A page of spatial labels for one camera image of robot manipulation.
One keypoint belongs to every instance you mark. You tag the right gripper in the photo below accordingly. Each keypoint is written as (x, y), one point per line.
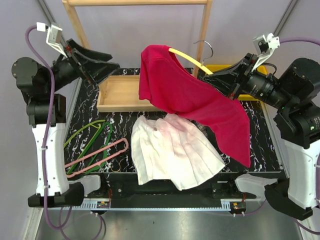
(224, 81)

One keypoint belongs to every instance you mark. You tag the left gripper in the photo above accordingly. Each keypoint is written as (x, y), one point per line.
(94, 72)

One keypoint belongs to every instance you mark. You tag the magenta pink shirt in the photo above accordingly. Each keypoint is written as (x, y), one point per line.
(168, 86)

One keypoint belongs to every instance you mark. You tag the lime green hanger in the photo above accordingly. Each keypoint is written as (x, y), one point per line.
(76, 135)

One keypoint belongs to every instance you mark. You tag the white pink garment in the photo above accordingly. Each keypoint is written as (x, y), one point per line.
(172, 148)

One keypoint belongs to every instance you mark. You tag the dark green hanger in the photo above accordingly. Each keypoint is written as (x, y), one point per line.
(100, 127)

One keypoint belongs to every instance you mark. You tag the navy plaid skirt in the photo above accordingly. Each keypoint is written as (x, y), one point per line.
(201, 127)

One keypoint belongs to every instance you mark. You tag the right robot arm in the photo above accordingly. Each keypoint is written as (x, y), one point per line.
(297, 118)

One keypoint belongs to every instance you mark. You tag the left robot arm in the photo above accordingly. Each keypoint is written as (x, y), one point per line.
(46, 110)

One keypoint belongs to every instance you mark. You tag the yellow plastic tray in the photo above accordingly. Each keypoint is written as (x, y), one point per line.
(242, 97)

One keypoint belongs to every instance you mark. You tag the wooden clothes rack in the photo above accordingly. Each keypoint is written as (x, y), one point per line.
(120, 93)

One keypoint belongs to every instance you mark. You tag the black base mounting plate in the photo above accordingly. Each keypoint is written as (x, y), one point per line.
(221, 186)

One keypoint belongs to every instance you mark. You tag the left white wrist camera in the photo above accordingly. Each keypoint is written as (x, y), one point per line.
(53, 36)

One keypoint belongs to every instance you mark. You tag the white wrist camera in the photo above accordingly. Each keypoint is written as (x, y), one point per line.
(53, 36)
(265, 44)

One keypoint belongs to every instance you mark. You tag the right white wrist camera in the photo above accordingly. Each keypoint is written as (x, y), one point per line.
(265, 44)

